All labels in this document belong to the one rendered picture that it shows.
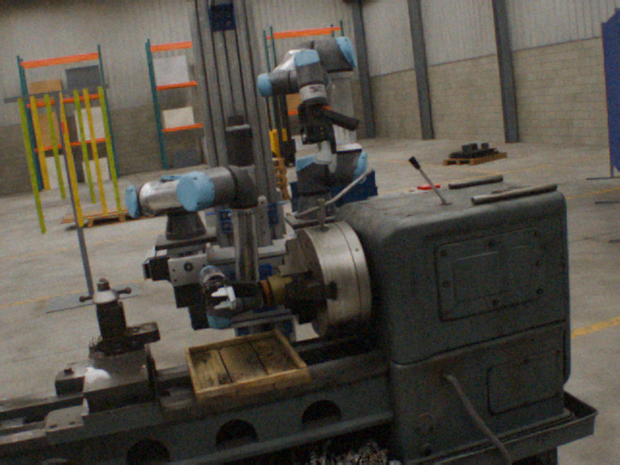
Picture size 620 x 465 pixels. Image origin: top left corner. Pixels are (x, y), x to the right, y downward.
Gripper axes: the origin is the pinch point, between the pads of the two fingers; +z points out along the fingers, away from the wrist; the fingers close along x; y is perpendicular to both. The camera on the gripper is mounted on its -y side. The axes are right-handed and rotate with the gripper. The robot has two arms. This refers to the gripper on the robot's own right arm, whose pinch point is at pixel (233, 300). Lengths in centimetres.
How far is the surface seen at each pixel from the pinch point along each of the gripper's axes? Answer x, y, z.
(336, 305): -3.6, -25.0, 12.2
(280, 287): 1.3, -13.1, 0.7
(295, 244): 10.4, -21.1, -8.0
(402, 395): -32, -39, 17
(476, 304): -11, -63, 17
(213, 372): -19.5, 8.9, -1.4
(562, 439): -55, -84, 26
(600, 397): -109, -179, -73
